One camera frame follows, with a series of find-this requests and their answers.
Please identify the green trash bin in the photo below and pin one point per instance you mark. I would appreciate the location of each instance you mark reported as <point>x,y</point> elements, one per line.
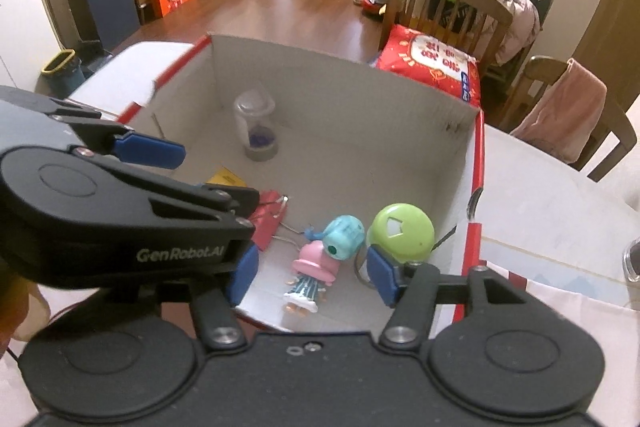
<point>62,74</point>

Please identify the red cardboard box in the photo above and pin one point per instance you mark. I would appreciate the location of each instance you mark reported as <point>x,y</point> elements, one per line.
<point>350,117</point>

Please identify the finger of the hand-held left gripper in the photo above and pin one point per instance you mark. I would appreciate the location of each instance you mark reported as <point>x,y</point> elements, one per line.
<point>150,152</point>
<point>225,202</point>

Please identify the pink pig figure toy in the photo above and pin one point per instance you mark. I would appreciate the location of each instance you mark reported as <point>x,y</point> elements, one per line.
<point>315,264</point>

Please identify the clear bottle with purple beads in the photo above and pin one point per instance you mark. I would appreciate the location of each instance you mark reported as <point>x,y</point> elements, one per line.
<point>255,122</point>

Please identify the white cabinet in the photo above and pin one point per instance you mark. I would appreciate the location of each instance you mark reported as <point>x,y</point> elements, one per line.
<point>25,22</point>

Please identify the small yellow box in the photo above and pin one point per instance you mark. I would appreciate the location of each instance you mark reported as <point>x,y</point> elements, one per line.
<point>225,179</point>

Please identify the pink towel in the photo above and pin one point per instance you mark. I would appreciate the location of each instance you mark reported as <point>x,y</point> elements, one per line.
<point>565,117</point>

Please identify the person's left hand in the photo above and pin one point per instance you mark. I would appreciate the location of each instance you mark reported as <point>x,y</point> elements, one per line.
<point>27,307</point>

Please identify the green capped white bottle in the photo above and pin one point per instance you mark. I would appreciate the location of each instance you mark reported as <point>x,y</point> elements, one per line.
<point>400,229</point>

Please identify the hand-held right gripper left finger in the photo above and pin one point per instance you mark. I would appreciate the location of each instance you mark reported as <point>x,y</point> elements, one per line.
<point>242,274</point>

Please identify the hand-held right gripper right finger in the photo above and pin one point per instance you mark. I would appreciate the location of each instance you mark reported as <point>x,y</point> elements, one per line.
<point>385,274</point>

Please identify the red printed cushion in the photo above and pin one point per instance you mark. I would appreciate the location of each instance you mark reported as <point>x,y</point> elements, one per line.
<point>430,62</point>

